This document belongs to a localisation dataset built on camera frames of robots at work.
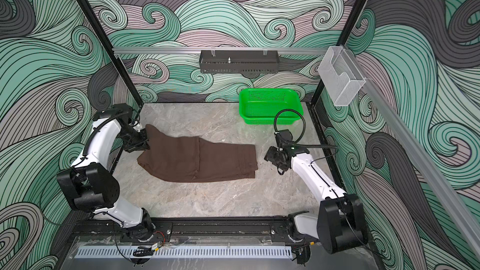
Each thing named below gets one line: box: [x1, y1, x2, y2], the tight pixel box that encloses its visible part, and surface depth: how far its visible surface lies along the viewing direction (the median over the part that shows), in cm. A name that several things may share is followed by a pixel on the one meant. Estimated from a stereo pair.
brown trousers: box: [136, 123, 259, 182], surface depth 92 cm
